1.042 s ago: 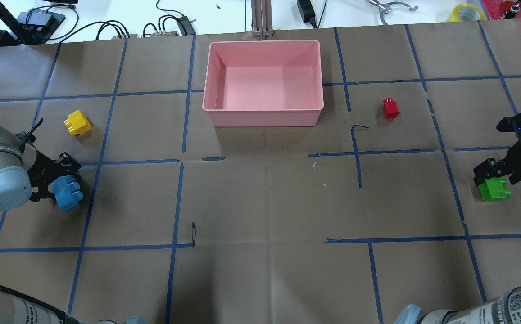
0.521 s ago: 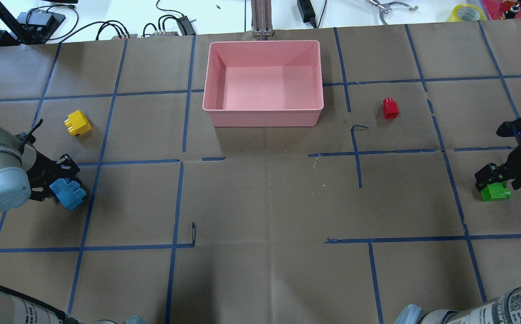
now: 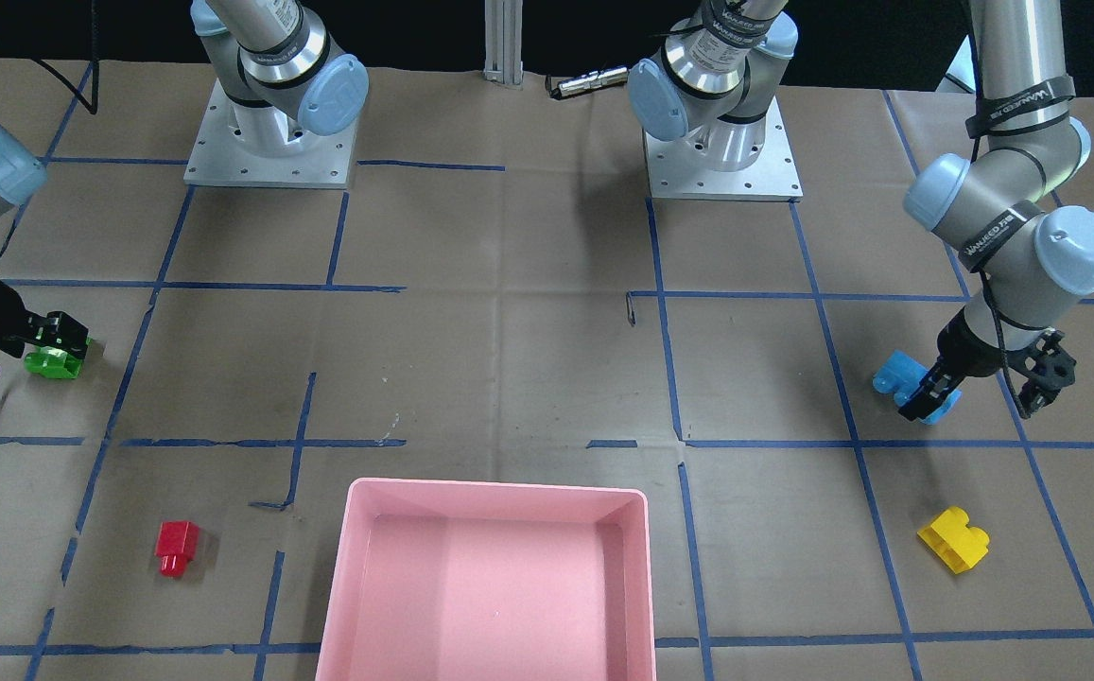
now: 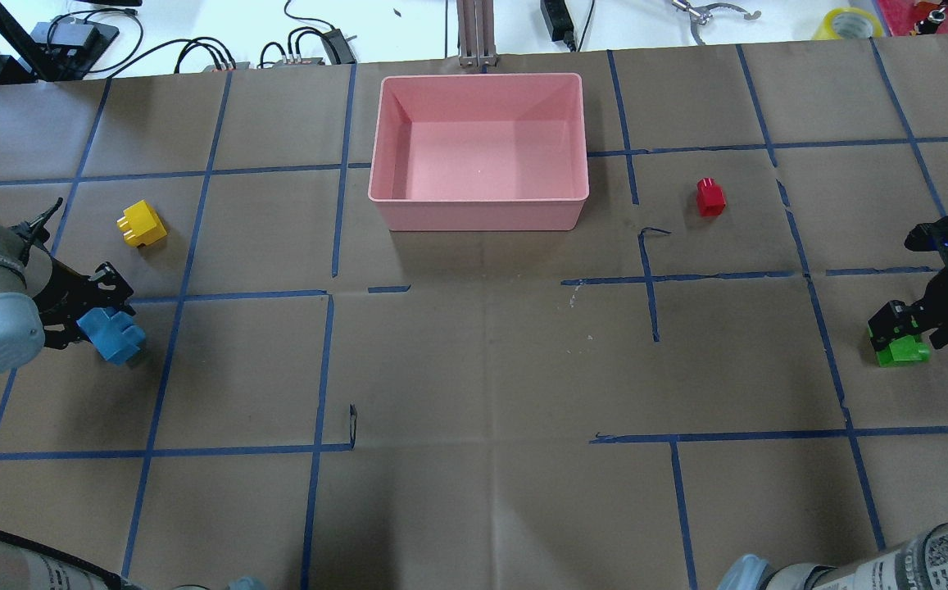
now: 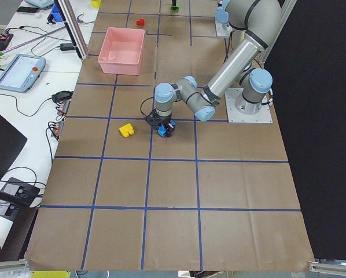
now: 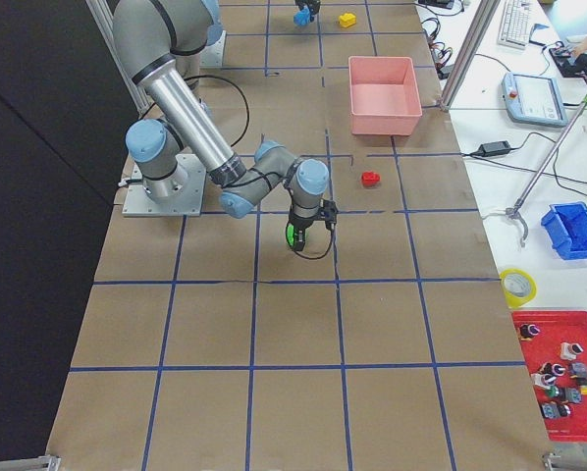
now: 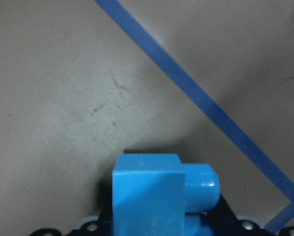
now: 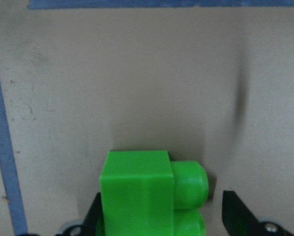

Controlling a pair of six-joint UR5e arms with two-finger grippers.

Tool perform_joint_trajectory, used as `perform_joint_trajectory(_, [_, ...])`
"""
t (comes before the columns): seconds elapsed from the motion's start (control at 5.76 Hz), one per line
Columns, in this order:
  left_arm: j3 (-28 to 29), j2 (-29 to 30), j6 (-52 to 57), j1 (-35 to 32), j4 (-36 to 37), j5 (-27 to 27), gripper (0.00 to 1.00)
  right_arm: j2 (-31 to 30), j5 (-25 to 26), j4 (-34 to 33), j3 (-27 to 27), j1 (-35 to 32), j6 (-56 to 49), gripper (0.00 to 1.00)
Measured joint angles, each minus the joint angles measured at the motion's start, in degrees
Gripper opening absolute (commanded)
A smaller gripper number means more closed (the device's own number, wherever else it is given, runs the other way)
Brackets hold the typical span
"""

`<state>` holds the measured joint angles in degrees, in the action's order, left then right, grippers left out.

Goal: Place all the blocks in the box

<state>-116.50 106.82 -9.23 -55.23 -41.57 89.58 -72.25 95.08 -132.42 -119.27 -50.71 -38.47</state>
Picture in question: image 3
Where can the silver metal cylinder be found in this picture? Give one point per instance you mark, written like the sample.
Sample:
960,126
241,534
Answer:
585,84

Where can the pink plastic box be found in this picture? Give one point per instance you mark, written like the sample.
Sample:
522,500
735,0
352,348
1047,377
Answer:
468,580

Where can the aluminium frame post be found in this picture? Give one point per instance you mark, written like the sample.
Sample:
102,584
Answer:
503,43

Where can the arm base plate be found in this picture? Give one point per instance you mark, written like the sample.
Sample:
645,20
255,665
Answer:
726,161
243,147

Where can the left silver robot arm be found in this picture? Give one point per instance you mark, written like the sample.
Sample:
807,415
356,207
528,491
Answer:
720,68

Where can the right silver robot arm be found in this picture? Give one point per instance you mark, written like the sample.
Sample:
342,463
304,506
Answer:
284,112

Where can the yellow toy block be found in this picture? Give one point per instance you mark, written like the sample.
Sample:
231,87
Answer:
954,540

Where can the red toy block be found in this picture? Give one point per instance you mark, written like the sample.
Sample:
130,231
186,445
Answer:
176,547

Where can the green toy block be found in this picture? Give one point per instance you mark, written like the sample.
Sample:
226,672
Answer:
53,363

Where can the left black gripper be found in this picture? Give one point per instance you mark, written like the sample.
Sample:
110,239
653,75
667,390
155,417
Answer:
968,348

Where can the blue toy block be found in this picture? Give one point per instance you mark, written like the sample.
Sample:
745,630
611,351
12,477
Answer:
921,394

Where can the brown paper table cover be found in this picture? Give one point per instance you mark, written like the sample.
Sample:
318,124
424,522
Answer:
497,297

